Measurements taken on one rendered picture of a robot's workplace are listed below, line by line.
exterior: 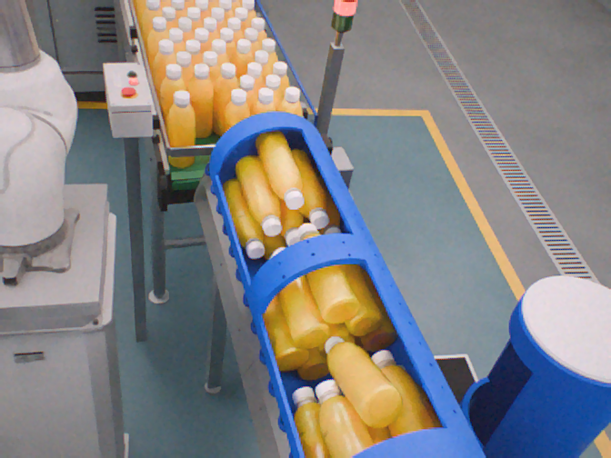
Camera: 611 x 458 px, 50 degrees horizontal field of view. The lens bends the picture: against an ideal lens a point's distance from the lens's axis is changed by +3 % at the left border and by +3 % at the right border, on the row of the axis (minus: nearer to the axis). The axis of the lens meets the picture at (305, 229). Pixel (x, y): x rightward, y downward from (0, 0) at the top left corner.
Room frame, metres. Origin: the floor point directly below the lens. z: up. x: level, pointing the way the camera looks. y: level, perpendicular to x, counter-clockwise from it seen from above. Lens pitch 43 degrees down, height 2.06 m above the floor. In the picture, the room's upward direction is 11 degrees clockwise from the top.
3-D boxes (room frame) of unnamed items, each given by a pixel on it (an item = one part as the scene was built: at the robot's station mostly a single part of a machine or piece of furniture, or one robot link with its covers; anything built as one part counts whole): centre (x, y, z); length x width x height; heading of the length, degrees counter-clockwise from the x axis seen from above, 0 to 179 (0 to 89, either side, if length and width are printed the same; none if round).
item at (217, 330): (1.27, 0.22, 0.31); 0.06 x 0.06 x 0.63; 25
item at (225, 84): (1.58, 0.30, 1.00); 0.07 x 0.07 x 0.20
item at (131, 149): (1.43, 0.53, 0.50); 0.04 x 0.04 x 1.00; 25
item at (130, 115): (1.43, 0.53, 1.05); 0.20 x 0.10 x 0.10; 25
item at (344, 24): (1.86, 0.01, 1.18); 0.06 x 0.06 x 0.05
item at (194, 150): (1.43, 0.21, 0.96); 0.40 x 0.01 x 0.03; 115
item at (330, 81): (1.86, 0.01, 0.55); 0.04 x 0.04 x 1.10; 25
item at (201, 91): (1.55, 0.37, 1.00); 0.07 x 0.07 x 0.20
